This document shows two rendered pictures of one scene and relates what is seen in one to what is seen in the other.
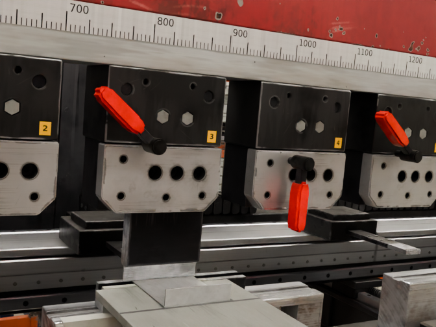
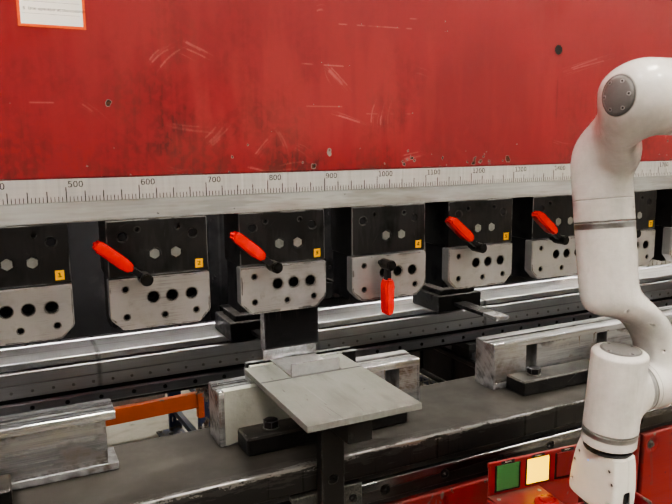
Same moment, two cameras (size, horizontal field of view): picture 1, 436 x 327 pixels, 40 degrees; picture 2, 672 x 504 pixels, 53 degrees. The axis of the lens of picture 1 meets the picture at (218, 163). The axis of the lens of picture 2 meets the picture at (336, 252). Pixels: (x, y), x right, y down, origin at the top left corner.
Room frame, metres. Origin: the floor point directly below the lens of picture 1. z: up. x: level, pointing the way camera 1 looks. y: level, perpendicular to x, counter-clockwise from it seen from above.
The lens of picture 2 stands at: (-0.38, -0.10, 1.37)
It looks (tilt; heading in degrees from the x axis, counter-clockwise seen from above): 9 degrees down; 4
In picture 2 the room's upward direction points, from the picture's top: 1 degrees counter-clockwise
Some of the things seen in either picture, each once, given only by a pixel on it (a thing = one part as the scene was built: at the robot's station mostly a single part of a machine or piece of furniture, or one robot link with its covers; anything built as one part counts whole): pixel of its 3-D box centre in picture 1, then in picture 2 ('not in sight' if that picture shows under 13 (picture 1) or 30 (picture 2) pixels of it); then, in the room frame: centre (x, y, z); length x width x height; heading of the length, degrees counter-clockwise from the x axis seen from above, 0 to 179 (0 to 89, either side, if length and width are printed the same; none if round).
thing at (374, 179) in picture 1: (389, 149); (467, 240); (0.93, -0.26, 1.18); 0.15 x 0.09 x 0.17; 120
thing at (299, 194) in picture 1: (296, 193); (385, 286); (0.77, -0.10, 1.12); 0.04 x 0.02 x 0.10; 30
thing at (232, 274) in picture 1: (173, 289); (301, 363); (0.76, 0.04, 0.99); 0.20 x 0.03 x 0.03; 120
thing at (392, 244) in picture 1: (361, 230); (465, 301); (1.14, -0.29, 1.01); 0.26 x 0.12 x 0.05; 30
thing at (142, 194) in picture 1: (152, 139); (275, 257); (0.73, 0.08, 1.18); 0.15 x 0.09 x 0.17; 120
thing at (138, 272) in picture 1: (162, 241); (289, 330); (0.75, 0.06, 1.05); 0.10 x 0.02 x 0.10; 120
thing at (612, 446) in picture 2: not in sight; (608, 434); (0.66, -0.46, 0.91); 0.09 x 0.08 x 0.03; 25
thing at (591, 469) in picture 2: not in sight; (604, 470); (0.66, -0.46, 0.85); 0.10 x 0.07 x 0.11; 25
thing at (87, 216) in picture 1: (121, 241); (262, 328); (0.89, 0.14, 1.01); 0.26 x 0.12 x 0.05; 30
